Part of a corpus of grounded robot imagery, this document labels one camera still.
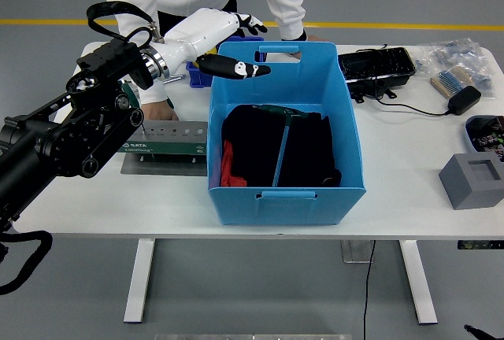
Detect black power adapter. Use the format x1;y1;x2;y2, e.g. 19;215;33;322
447;85;483;116

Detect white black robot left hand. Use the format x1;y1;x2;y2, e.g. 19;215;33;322
161;7;272;80

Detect black plastic case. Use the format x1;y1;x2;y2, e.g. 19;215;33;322
337;46;417;105

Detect grey recessed block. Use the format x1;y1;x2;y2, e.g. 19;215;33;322
438;152;504;211

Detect white table leg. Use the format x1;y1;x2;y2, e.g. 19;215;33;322
123;238;157;324
398;239;438;325

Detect green steel SATA tool stand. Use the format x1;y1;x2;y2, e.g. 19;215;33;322
117;119;209;176

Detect large light blue plastic box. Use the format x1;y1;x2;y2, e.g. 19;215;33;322
206;40;368;227

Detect black table control panel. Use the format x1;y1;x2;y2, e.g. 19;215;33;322
457;240;504;250

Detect small dark blue bin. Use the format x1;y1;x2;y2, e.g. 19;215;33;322
185;35;265;89

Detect person's left hand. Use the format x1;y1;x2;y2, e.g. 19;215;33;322
289;35;330;60

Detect black adapter cable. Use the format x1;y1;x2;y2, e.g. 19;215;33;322
356;44;452;117

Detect red cloth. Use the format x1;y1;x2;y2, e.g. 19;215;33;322
219;139;248;188

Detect clear plastic parts bags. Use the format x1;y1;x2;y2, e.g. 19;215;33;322
413;37;497;101

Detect black cloth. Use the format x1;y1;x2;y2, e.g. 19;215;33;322
220;104;343;190

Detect largest green T-handle hex wrench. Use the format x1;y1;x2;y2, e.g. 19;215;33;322
251;104;312;188

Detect taped resistor bundle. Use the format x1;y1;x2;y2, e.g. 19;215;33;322
429;66;476;100

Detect black hanging cable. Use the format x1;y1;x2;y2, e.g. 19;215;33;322
361;239;376;340

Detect person's right hand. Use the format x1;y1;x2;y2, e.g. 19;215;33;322
140;102;180;122

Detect grey under-table bracket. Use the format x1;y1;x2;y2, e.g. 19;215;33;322
340;239;374;264

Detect blue tray with electronic parts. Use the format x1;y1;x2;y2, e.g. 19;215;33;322
464;115;504;160

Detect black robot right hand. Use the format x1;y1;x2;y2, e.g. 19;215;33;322
462;323;494;340

